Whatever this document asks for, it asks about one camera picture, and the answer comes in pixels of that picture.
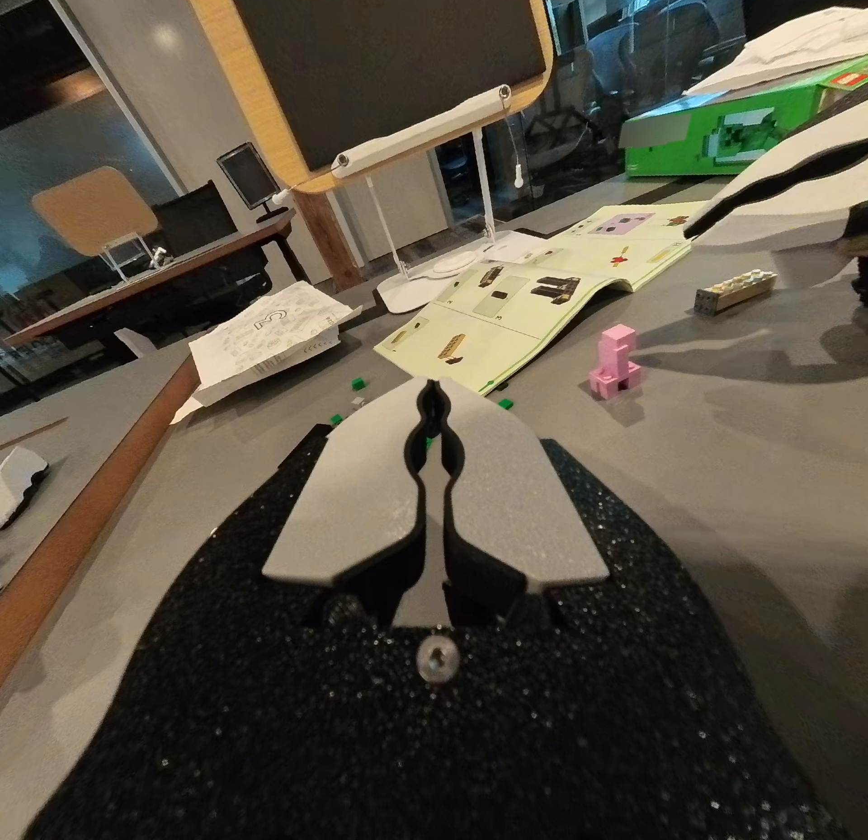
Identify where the wooden pillar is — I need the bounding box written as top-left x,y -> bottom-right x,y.
290,188 -> 370,292

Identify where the white printed paper bag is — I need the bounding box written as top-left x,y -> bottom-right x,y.
170,281 -> 363,426

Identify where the pile of small toy bricks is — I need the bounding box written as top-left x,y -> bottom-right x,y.
329,375 -> 516,448

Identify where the small black monitor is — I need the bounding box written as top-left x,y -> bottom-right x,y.
216,142 -> 294,225

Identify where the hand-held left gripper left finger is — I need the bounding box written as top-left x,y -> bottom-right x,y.
261,378 -> 435,627

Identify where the black office chair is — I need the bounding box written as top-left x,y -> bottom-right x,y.
151,179 -> 272,312

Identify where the crumpled white paper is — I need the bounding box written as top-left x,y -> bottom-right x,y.
685,5 -> 868,97

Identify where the white and black plastic part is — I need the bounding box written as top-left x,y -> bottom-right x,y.
0,446 -> 50,530

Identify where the wood-framed black panel on stand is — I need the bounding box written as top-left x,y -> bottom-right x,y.
183,0 -> 558,315

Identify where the pink brick pig figure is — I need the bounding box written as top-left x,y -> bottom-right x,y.
589,324 -> 644,402

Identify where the tan long brick assembly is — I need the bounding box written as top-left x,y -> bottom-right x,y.
695,268 -> 778,317

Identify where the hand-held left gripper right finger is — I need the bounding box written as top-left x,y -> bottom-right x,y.
431,379 -> 611,627

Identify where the wooden top office desk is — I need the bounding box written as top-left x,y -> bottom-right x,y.
3,206 -> 299,353

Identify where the small wooden board on stand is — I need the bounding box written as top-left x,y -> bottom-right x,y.
30,165 -> 161,282

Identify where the pale green instruction booklet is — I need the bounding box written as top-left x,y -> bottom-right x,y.
374,202 -> 709,395

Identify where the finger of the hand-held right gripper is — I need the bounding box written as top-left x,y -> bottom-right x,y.
685,101 -> 868,238
686,161 -> 868,253

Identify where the grey desk with wooden edge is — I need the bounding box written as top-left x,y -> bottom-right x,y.
0,352 -> 204,685

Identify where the dark mesh office chair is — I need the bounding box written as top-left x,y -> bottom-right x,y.
576,3 -> 723,109

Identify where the green toy box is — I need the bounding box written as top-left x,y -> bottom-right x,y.
620,54 -> 868,178

